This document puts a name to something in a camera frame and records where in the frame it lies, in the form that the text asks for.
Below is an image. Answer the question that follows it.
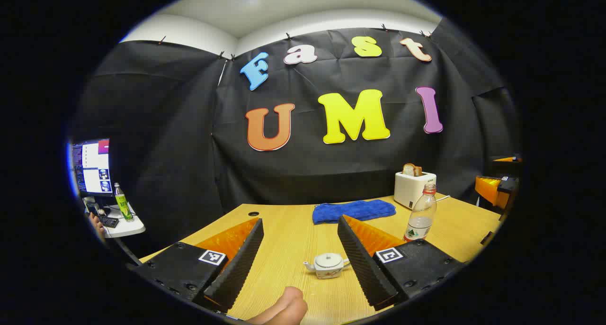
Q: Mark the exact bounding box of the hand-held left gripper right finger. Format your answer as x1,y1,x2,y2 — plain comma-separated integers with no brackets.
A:
337,215,467,311

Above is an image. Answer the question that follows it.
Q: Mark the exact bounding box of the white ceramic teacup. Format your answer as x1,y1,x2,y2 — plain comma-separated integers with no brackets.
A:
303,253,351,280

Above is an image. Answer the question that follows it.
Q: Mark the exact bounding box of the clear plastic water bottle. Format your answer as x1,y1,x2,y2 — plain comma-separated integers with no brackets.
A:
403,183,437,243

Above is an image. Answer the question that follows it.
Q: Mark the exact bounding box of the blue towel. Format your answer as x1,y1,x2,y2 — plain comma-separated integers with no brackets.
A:
312,199,397,225

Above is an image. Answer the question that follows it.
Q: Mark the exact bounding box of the green drink bottle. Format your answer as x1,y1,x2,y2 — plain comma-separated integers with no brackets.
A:
114,182,134,222

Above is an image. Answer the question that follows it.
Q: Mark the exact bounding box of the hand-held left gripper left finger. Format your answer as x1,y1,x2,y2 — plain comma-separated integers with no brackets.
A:
128,217,265,314

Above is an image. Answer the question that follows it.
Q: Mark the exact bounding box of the computer monitor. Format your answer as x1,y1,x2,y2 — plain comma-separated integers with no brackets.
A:
71,138,112,198

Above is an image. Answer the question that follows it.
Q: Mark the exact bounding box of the black backdrop cloth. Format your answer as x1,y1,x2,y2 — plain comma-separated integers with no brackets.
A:
71,19,521,250

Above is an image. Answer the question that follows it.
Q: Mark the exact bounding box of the white side table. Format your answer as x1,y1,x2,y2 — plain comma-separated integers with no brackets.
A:
85,202,146,239

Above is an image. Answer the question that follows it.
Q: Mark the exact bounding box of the white toaster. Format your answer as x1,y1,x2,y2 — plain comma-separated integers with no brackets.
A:
394,171,437,210

